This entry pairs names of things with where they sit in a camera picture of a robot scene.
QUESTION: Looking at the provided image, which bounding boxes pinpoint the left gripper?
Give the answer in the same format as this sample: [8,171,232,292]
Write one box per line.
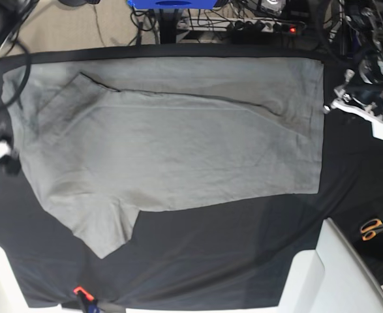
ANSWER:
[334,58,383,113]

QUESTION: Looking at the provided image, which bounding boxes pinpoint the orange handled scissors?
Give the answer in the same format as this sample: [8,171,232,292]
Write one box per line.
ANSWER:
[360,218,383,241]

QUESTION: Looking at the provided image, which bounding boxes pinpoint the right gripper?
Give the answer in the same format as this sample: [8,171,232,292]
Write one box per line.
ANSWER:
[0,143,22,176]

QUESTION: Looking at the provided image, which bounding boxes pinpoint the black power strip red switch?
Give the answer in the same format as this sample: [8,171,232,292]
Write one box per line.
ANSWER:
[272,22,306,36]

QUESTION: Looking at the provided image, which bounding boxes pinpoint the white chair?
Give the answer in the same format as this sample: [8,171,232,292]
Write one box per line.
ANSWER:
[0,247,63,313]
[277,218,383,313]

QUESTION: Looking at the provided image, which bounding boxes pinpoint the grey T-shirt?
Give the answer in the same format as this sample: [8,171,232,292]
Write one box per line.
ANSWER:
[8,57,324,258]

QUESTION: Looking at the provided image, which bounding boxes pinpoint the red black clamp bottom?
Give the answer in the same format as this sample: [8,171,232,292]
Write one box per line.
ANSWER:
[73,286,101,313]

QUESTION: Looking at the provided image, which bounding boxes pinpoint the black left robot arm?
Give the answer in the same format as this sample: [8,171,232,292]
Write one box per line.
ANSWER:
[315,1,383,116]

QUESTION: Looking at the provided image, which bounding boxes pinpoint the white chair left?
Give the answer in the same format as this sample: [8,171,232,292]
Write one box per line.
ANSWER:
[0,247,63,313]

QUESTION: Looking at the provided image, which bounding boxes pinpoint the black stand column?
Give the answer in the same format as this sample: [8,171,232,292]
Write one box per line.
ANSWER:
[155,9,183,44]

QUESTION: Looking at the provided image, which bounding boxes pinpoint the white chair right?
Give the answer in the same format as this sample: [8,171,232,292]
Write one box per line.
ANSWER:
[277,218,383,313]

